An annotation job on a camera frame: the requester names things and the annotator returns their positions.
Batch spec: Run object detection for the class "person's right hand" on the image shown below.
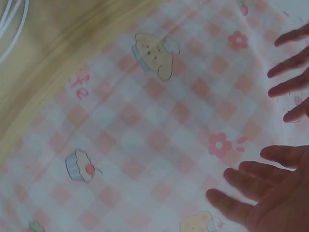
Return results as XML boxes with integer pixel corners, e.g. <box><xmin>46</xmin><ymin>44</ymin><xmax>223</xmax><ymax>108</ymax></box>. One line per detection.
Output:
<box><xmin>206</xmin><ymin>144</ymin><xmax>309</xmax><ymax>232</ymax></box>

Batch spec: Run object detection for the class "person's left hand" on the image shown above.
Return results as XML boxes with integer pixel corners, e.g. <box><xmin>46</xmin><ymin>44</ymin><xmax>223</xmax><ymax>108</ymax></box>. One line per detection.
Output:
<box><xmin>267</xmin><ymin>23</ymin><xmax>309</xmax><ymax>123</ymax></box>

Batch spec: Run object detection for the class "pink checkered printed cloth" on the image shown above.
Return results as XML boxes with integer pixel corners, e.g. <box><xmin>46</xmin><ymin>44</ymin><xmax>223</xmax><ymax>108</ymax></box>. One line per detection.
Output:
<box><xmin>0</xmin><ymin>0</ymin><xmax>309</xmax><ymax>232</ymax></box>

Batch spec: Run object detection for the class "white cable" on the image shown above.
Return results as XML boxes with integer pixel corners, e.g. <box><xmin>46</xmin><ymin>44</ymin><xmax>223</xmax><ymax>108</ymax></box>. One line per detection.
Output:
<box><xmin>0</xmin><ymin>0</ymin><xmax>30</xmax><ymax>64</ymax></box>

